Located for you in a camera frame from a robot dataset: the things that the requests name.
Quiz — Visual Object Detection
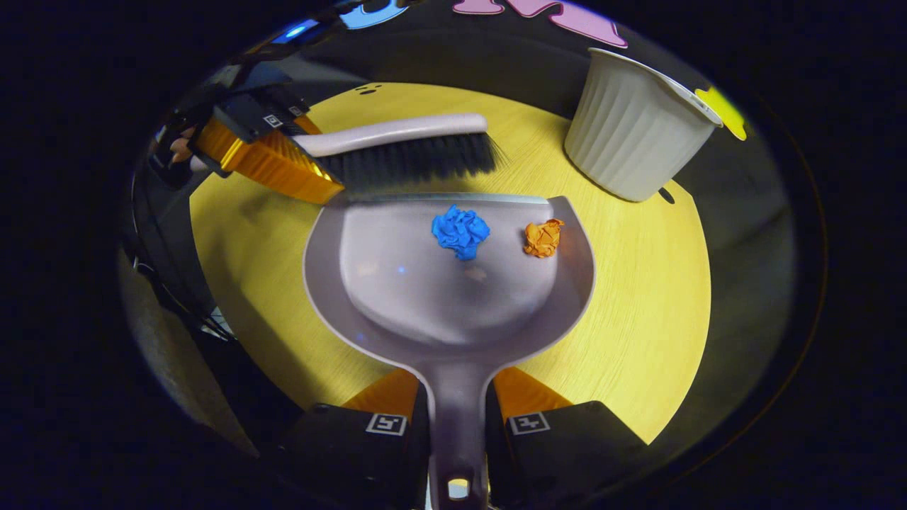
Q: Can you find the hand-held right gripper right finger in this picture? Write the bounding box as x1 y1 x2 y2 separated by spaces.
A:
485 365 649 510

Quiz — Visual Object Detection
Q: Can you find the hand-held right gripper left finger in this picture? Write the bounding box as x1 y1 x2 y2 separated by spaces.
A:
280 367 432 510

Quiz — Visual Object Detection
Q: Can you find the small pale pink broom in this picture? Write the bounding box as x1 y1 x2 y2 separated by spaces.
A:
190 112 505 196

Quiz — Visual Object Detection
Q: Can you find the pale pink dustpan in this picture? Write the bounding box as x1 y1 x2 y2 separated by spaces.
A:
303 191 597 510

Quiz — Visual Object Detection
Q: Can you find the blue paper ball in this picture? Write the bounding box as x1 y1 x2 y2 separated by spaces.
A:
432 205 491 261

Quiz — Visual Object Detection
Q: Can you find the orange paper ball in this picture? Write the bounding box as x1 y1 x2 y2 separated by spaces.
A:
524 218 565 259

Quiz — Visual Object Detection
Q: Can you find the white ribbed garbage bin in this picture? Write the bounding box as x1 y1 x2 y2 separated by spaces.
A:
564 47 723 203

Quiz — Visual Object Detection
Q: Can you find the yellow wooden desktop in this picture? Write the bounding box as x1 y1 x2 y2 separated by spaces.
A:
190 81 713 446

